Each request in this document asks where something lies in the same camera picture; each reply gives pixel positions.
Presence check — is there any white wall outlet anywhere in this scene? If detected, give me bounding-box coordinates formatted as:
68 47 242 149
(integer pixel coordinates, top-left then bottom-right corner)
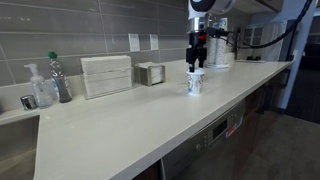
149 33 160 51
128 33 141 53

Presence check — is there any printed paper cup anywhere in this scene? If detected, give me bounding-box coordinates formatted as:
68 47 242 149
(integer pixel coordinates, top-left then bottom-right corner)
186 73 206 97

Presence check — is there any stack of folded paper towels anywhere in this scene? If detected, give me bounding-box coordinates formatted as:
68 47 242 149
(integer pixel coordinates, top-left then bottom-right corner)
80 54 133 100

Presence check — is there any chrome sink fitting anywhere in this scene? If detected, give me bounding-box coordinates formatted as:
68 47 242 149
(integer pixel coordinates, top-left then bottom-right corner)
20 94 38 111

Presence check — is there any dark grey cabinet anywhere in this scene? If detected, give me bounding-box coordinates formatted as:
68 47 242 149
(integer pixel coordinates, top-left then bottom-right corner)
133 161 162 180

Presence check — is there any white paper cup lid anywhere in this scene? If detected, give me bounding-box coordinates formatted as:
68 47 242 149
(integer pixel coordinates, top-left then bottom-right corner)
185 68 207 77

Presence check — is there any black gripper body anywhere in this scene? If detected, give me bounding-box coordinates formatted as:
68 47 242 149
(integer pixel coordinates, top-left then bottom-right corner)
185 32 209 63

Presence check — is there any metal napkin holder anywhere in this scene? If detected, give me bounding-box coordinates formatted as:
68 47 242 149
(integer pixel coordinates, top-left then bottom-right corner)
134 61 167 88

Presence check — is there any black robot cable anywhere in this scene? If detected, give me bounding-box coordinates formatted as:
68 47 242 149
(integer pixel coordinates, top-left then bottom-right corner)
226 0 314 49

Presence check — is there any brown wooden cabinet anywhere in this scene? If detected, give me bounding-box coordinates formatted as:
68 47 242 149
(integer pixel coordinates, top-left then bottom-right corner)
244 73 288 141

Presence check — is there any green capped soap bottle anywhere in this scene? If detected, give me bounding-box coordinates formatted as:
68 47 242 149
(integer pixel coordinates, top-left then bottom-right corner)
47 51 73 104

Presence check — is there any clear pump dispenser bottle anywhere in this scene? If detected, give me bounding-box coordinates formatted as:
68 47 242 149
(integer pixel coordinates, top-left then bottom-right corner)
23 63 54 109

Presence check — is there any steel kitchen sink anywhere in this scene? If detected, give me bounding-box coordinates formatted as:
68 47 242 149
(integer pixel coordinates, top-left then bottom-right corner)
0 114 40 180

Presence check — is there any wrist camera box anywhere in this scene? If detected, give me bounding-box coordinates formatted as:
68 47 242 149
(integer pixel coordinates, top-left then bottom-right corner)
205 26 232 40

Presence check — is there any tall stack of paper cups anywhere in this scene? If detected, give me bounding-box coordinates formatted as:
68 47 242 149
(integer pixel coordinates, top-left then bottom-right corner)
208 18 229 67

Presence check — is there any stainless steel dishwasher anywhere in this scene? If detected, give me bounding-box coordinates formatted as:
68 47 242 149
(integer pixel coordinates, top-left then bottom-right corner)
159 98 248 180

